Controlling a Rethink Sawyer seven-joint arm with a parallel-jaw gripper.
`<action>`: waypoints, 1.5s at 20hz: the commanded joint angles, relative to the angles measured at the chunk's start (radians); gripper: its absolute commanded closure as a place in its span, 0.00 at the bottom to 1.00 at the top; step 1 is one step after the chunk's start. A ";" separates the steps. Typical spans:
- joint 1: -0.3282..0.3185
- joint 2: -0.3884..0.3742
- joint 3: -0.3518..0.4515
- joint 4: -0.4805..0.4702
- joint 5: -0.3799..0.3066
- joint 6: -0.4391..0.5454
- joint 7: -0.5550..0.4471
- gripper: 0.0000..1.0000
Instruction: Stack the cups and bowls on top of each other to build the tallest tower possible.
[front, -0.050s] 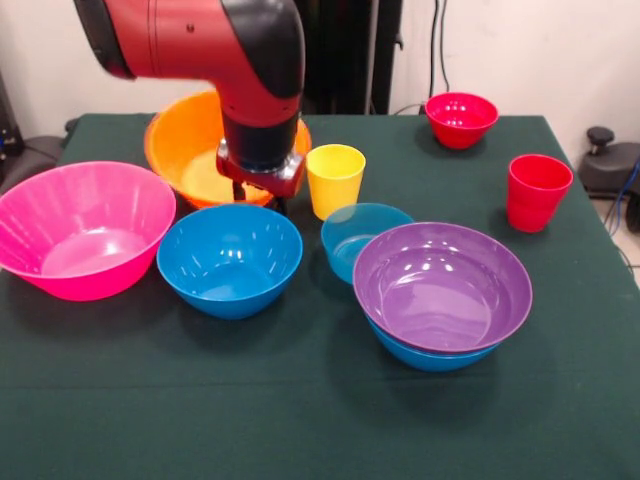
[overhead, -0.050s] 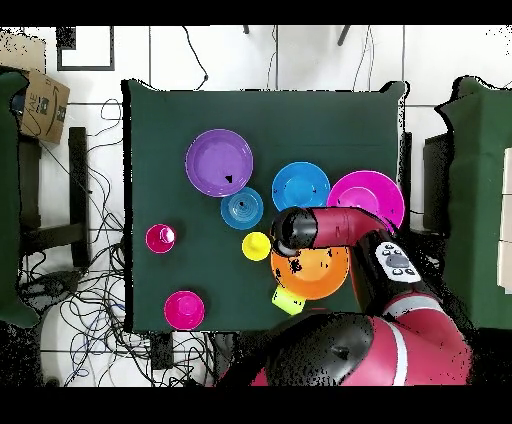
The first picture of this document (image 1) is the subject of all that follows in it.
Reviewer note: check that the yellow plastic cup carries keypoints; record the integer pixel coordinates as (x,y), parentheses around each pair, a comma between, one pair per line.
(335,190)

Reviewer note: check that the large pink plastic bowl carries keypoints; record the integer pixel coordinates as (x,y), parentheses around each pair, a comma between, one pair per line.
(85,240)

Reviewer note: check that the black computer tower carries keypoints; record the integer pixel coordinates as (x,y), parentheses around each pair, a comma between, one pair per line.
(7,125)

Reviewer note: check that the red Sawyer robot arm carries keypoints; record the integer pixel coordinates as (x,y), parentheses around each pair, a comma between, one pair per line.
(210,45)

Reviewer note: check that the dark green tablecloth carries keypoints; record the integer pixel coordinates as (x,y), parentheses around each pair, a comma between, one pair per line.
(320,410)

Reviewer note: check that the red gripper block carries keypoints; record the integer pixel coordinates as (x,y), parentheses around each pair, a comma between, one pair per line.
(280,182)

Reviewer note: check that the small teal blue bowl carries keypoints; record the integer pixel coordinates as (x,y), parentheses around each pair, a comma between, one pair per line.
(342,250)

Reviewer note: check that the purple plastic bowl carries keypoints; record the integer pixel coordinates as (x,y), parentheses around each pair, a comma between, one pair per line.
(440,295)

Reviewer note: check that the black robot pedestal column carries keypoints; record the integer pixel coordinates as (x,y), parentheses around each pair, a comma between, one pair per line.
(345,50)

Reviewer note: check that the large orange plastic bowl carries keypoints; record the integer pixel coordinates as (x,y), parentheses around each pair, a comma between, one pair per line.
(185,145)

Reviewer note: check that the small red plastic bowl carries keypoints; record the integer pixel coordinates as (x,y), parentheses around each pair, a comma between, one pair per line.
(462,125)

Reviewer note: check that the blue plastic bowl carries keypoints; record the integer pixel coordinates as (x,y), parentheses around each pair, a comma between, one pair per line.
(230,260)
(430,360)

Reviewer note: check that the red plastic cup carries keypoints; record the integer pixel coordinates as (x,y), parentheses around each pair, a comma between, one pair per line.
(537,195)

